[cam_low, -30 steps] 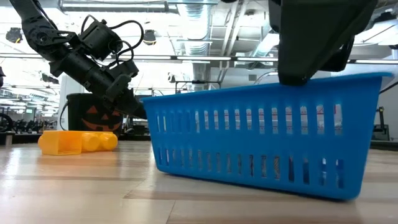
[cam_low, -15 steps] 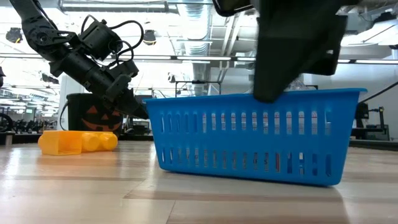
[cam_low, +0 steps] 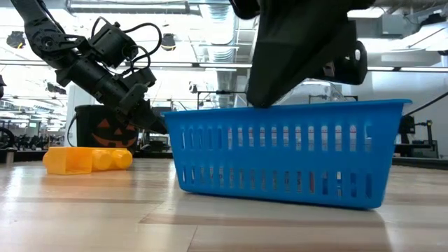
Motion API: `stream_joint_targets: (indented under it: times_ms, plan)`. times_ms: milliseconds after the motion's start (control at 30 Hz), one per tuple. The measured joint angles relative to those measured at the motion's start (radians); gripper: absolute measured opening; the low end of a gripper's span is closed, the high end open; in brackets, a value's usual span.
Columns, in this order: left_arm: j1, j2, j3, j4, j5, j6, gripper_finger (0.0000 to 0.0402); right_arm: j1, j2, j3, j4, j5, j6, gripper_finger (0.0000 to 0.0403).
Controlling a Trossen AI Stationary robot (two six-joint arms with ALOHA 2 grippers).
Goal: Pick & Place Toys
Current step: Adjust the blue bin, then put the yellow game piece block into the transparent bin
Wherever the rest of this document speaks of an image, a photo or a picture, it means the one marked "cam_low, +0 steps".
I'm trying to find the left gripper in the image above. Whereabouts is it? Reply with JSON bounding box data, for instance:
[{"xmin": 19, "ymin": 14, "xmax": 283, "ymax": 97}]
[{"xmin": 55, "ymin": 57, "xmax": 168, "ymax": 136}]

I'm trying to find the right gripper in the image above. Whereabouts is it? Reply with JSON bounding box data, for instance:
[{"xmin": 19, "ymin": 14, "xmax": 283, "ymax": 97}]
[{"xmin": 229, "ymin": 0, "xmax": 375, "ymax": 109}]

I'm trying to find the yellow building block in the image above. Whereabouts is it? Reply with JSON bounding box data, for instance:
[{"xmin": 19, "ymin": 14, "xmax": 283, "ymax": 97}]
[{"xmin": 42, "ymin": 146, "xmax": 134, "ymax": 175}]

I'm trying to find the blue slotted plastic basket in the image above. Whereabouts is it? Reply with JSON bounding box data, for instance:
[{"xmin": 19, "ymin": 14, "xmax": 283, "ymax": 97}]
[{"xmin": 162, "ymin": 99, "xmax": 412, "ymax": 210}]

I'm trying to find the black pumpkin face bucket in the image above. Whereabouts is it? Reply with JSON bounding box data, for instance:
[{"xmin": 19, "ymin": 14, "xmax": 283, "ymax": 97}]
[{"xmin": 66, "ymin": 104, "xmax": 143, "ymax": 157}]

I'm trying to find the long ceiling light strip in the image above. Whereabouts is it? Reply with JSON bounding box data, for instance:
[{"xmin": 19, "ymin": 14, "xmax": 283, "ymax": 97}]
[{"xmin": 0, "ymin": 59, "xmax": 448, "ymax": 73}]

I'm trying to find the white round column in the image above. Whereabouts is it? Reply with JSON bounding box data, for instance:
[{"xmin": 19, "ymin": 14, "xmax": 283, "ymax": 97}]
[{"xmin": 64, "ymin": 83, "xmax": 96, "ymax": 148}]

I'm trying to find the black background stand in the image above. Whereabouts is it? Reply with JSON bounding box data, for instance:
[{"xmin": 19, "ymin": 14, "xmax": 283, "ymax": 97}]
[{"xmin": 394, "ymin": 115, "xmax": 440, "ymax": 159}]

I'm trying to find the round silver spiral duct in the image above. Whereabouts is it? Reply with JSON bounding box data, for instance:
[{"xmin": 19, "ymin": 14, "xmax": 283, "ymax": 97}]
[{"xmin": 197, "ymin": 3, "xmax": 241, "ymax": 108}]

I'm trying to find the black background frame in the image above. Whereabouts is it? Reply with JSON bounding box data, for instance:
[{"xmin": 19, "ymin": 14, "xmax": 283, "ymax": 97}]
[{"xmin": 196, "ymin": 90, "xmax": 250, "ymax": 109}]

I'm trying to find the black hanging cable reel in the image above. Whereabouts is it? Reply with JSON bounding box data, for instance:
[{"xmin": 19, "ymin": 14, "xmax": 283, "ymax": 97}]
[
  {"xmin": 160, "ymin": 33, "xmax": 176, "ymax": 52},
  {"xmin": 6, "ymin": 30, "xmax": 26, "ymax": 49}
]

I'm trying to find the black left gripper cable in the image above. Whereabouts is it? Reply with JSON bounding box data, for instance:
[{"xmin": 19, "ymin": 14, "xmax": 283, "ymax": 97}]
[{"xmin": 90, "ymin": 15, "xmax": 164, "ymax": 76}]

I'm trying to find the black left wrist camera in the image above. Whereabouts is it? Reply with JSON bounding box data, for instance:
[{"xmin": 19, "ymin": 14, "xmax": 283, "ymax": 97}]
[{"xmin": 89, "ymin": 20, "xmax": 139, "ymax": 69}]

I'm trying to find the black aluminium table frame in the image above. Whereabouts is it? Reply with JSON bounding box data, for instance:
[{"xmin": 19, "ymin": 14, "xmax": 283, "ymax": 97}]
[{"xmin": 0, "ymin": 149, "xmax": 448, "ymax": 167}]

